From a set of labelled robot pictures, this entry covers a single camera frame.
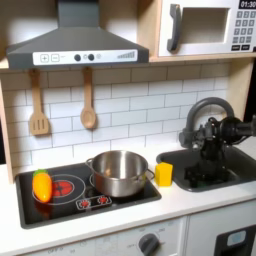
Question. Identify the black door panel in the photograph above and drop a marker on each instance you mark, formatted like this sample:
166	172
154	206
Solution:
223	248

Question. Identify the orange toy carrot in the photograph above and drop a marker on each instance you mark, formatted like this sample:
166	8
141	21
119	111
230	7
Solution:
42	188

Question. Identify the grey extractor hood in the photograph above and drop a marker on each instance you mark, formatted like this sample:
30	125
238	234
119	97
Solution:
76	40

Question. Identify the yellow toy block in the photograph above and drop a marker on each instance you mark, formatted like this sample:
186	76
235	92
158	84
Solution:
164	175

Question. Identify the grey oven knob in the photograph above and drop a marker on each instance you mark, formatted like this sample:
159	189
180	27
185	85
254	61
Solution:
148	245

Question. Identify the white oven front panel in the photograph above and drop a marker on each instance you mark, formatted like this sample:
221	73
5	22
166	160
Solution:
100	243

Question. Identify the grey tap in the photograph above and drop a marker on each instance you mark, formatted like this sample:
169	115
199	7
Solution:
206	101

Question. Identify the wooden spoon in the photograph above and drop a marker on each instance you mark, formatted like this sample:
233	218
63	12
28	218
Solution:
88	118

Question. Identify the steel pot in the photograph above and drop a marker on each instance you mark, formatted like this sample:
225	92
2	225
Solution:
116	183

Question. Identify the wooden kitchen frame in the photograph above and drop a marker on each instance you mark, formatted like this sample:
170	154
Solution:
200	58

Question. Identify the white toy microwave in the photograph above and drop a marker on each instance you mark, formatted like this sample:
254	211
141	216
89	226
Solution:
206	46

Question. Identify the white cabinet door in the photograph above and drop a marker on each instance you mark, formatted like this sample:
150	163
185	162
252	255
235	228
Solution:
203	226

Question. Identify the wooden slotted spatula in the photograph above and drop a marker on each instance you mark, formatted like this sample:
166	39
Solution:
36	96

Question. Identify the dark grey sink basin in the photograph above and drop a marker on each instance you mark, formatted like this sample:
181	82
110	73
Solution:
241	166

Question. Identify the black toy stove cooktop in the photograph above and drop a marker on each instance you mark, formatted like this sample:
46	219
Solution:
66	215

